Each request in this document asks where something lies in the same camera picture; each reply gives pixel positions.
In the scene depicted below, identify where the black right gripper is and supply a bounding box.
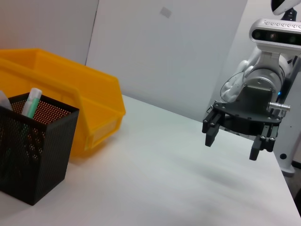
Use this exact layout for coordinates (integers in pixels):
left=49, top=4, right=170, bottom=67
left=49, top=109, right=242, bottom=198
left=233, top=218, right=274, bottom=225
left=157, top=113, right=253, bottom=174
left=201, top=84, right=283, bottom=161

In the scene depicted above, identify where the grey marker pen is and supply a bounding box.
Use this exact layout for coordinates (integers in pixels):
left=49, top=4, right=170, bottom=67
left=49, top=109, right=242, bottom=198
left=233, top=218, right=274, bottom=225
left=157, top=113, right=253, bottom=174
left=0, top=90, right=13, bottom=111

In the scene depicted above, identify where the white robot head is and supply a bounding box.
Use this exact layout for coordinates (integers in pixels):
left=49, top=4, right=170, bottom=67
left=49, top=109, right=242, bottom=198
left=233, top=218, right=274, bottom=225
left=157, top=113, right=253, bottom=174
left=270, top=0, right=301, bottom=16

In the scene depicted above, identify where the black mesh pen holder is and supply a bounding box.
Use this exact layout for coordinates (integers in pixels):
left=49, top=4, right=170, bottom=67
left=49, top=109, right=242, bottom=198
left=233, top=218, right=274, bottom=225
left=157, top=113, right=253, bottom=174
left=0, top=92, right=80, bottom=207

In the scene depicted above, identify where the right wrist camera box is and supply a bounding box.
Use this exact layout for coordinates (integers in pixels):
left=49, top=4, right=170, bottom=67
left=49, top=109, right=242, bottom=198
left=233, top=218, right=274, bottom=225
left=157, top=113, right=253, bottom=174
left=249, top=18, right=301, bottom=52

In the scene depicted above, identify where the white robot torso column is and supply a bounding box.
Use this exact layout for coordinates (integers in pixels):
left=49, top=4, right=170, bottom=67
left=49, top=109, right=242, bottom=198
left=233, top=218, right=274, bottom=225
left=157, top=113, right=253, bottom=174
left=274, top=54, right=301, bottom=178

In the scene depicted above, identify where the yellow plastic bin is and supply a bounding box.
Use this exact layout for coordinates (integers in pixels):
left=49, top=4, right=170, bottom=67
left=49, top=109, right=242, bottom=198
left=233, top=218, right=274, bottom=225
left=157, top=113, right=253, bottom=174
left=0, top=48, right=127, bottom=158

